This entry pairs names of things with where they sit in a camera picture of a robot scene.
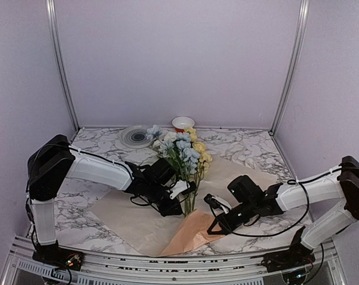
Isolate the peach wrapping paper sheet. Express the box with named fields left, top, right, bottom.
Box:
left=92, top=154, right=280, bottom=258

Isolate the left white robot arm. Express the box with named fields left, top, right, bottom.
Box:
left=27, top=135, right=196, bottom=264

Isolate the right aluminium corner post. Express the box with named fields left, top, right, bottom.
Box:
left=270, top=0, right=310, bottom=137

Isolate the white fake rose stem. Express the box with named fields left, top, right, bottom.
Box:
left=153, top=131, right=178, bottom=167

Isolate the grey striped plate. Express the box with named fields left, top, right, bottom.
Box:
left=119, top=125, right=153, bottom=149

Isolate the blue fake flower stem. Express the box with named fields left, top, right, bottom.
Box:
left=147, top=125, right=192, bottom=216

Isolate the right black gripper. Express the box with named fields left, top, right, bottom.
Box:
left=207, top=199, right=257, bottom=236

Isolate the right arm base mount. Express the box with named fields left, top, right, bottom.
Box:
left=260, top=241, right=316, bottom=273

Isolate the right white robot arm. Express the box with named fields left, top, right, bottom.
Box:
left=204, top=156, right=359, bottom=266

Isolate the left aluminium corner post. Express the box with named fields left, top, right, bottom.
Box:
left=45, top=0, right=80, bottom=132

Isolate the yellow fake flower stem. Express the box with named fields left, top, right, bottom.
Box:
left=184, top=126, right=213, bottom=216

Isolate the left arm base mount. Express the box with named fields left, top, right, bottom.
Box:
left=32, top=242, right=84, bottom=271

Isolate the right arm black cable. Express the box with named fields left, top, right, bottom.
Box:
left=203, top=164, right=347, bottom=238

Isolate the aluminium front rail frame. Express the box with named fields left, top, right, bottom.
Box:
left=0, top=236, right=347, bottom=284

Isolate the orange and white bowl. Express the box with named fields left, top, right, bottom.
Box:
left=172, top=116, right=195, bottom=132

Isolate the aluminium corner post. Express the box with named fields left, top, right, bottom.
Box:
left=270, top=0, right=310, bottom=137
left=45, top=0, right=80, bottom=132

